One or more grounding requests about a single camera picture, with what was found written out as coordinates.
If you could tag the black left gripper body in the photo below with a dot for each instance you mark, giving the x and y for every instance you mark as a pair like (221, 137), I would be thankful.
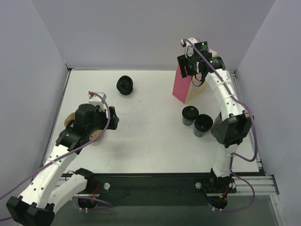
(112, 118)

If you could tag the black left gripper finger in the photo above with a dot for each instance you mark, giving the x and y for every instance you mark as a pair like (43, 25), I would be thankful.
(113, 114)
(113, 124)

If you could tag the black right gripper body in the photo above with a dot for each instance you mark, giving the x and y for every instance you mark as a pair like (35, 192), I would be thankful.
(182, 65)

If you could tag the black plastic cup lid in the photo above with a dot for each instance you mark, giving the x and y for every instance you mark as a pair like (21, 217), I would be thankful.
(190, 112)

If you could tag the black paper coffee cup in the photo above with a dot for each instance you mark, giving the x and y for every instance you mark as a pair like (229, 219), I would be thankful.
(187, 122)

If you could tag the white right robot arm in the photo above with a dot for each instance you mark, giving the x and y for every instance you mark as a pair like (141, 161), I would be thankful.
(234, 121)

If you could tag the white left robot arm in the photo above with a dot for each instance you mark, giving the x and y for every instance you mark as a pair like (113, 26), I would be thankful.
(40, 201)

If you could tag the pink cream paper bag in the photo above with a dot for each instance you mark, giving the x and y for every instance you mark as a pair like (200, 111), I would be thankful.
(186, 89)

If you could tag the brown cardboard cup carrier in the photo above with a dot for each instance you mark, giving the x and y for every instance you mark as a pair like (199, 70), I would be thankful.
(71, 117)

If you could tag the stack of black cup lids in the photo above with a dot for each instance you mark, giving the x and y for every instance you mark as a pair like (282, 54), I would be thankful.
(125, 85)

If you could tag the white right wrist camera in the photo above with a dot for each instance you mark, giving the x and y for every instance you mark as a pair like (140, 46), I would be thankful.
(188, 46)

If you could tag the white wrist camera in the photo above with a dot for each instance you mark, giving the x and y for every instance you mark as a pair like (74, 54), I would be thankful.
(95, 100)
(188, 46)

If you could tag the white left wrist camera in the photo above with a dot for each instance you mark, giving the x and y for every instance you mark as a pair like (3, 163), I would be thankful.
(95, 100)

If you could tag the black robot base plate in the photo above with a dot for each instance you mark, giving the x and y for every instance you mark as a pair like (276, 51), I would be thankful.
(156, 198)

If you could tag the aluminium frame rail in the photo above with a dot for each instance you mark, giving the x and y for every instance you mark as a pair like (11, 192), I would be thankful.
(256, 184)

